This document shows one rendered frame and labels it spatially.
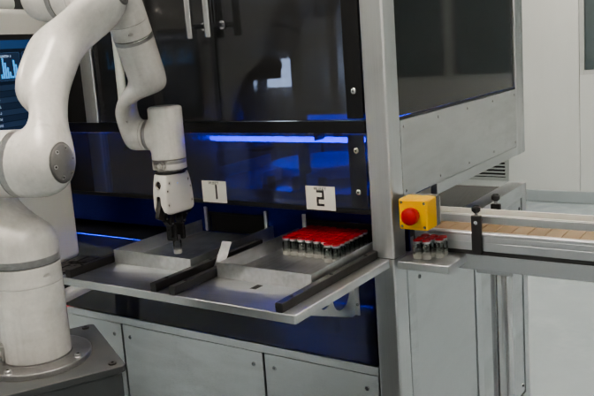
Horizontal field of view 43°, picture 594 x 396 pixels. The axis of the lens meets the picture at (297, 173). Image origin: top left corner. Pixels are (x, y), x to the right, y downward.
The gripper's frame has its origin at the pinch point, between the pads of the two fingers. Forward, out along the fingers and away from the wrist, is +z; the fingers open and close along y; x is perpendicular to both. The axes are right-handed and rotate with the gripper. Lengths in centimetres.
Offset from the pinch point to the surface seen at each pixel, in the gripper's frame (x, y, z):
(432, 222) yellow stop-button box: -60, 21, -2
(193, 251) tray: 2.2, 8.0, 7.5
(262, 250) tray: -18.9, 10.5, 5.9
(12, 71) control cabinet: 51, -4, -42
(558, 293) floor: -23, 260, 94
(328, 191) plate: -33.9, 18.8, -8.3
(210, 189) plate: 3.7, 18.7, -7.0
